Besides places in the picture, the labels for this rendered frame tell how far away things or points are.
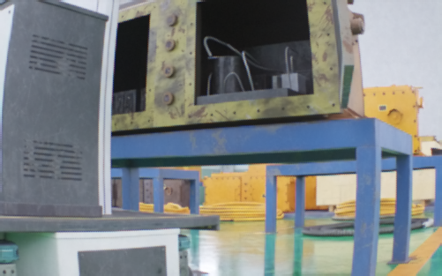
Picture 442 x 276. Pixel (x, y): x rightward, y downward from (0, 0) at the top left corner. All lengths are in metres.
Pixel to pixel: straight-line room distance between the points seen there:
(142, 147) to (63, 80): 1.15
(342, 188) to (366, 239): 6.23
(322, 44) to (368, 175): 0.50
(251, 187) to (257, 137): 6.65
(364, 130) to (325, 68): 0.26
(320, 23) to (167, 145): 0.82
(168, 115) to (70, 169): 1.04
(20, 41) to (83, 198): 0.42
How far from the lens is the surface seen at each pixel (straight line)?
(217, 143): 2.12
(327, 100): 1.89
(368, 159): 1.85
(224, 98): 2.10
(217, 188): 8.97
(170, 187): 9.38
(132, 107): 2.65
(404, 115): 4.58
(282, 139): 1.98
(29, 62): 1.19
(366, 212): 1.85
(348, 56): 1.20
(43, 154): 1.20
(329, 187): 8.15
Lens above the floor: 0.39
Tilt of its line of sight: 6 degrees up
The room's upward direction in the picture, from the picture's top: straight up
